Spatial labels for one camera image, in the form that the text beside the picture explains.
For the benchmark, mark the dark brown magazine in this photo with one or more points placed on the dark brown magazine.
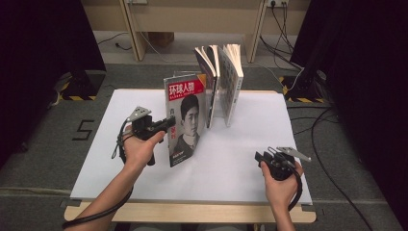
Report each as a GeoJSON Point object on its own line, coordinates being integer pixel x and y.
{"type": "Point", "coordinates": [186, 122]}

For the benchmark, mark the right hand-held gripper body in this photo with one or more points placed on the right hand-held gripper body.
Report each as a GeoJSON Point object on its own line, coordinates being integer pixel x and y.
{"type": "Point", "coordinates": [280, 166]}

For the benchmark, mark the person's right hand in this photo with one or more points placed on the person's right hand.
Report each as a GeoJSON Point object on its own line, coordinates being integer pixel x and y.
{"type": "Point", "coordinates": [282, 192]}

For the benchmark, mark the white table mat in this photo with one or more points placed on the white table mat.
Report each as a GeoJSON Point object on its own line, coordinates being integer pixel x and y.
{"type": "Point", "coordinates": [231, 166]}

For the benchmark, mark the beige desk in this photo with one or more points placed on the beige desk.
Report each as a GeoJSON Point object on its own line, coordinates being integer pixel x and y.
{"type": "Point", "coordinates": [160, 17]}

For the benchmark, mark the white picture-grid magazine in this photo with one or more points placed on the white picture-grid magazine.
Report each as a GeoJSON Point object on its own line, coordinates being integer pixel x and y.
{"type": "Point", "coordinates": [231, 83]}

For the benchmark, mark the white wall socket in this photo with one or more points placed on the white wall socket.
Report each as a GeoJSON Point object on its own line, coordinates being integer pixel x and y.
{"type": "Point", "coordinates": [277, 2]}

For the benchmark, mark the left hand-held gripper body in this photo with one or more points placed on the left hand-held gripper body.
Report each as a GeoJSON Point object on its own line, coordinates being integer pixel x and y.
{"type": "Point", "coordinates": [142, 126]}

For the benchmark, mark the person's left hand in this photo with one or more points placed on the person's left hand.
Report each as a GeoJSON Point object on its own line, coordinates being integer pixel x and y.
{"type": "Point", "coordinates": [141, 152]}

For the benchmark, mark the black curtain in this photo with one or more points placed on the black curtain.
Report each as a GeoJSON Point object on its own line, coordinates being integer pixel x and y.
{"type": "Point", "coordinates": [369, 96]}
{"type": "Point", "coordinates": [35, 64]}

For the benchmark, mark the light wooden table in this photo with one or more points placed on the light wooden table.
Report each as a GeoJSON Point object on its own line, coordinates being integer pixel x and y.
{"type": "Point", "coordinates": [192, 214]}

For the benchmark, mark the clear acrylic magazine holder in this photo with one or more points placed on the clear acrylic magazine holder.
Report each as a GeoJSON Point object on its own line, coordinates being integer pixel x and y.
{"type": "Point", "coordinates": [218, 107]}

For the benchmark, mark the black stand base striped tape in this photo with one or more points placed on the black stand base striped tape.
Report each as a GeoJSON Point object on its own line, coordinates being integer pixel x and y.
{"type": "Point", "coordinates": [303, 88]}
{"type": "Point", "coordinates": [84, 86]}

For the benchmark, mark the brown cardboard box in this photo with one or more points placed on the brown cardboard box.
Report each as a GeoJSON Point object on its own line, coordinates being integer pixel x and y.
{"type": "Point", "coordinates": [161, 39]}

